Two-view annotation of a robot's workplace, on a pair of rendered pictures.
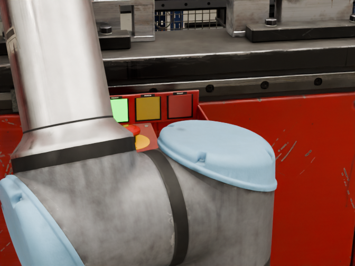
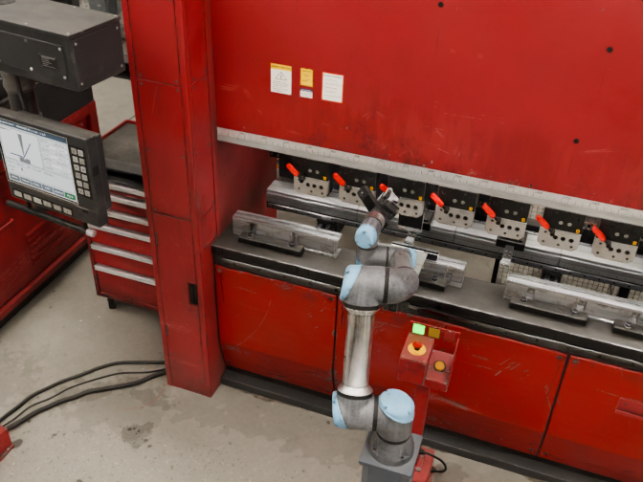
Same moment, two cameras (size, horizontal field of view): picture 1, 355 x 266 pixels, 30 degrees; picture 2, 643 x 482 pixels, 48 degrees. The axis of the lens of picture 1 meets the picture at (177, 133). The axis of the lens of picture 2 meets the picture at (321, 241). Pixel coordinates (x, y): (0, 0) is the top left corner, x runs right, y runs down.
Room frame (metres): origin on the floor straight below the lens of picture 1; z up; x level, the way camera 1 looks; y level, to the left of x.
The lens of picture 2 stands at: (-0.95, -0.60, 2.72)
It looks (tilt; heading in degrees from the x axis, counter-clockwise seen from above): 34 degrees down; 29
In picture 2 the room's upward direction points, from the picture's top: 2 degrees clockwise
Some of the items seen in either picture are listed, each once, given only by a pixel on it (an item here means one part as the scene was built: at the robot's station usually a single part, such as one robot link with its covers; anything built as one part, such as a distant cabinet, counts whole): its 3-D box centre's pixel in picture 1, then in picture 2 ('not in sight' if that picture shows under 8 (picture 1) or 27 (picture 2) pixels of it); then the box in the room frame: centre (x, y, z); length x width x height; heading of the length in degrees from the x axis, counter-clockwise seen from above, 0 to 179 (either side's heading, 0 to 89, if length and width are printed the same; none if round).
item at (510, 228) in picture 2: not in sight; (508, 213); (1.48, -0.07, 1.26); 0.15 x 0.09 x 0.17; 100
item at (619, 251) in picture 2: not in sight; (616, 235); (1.55, -0.46, 1.26); 0.15 x 0.09 x 0.17; 100
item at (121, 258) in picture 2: not in sight; (150, 228); (1.49, 1.84, 0.50); 0.50 x 0.50 x 1.00; 10
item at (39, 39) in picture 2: not in sight; (58, 125); (0.70, 1.45, 1.53); 0.51 x 0.25 x 0.85; 93
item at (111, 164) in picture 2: not in sight; (99, 178); (0.91, 1.53, 1.17); 0.40 x 0.24 x 0.07; 100
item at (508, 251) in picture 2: not in sight; (509, 247); (1.63, -0.07, 1.01); 0.26 x 0.12 x 0.05; 10
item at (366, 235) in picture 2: not in sight; (367, 233); (1.04, 0.31, 1.27); 0.11 x 0.08 x 0.09; 10
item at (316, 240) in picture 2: not in sight; (286, 233); (1.32, 0.84, 0.92); 0.50 x 0.06 x 0.10; 100
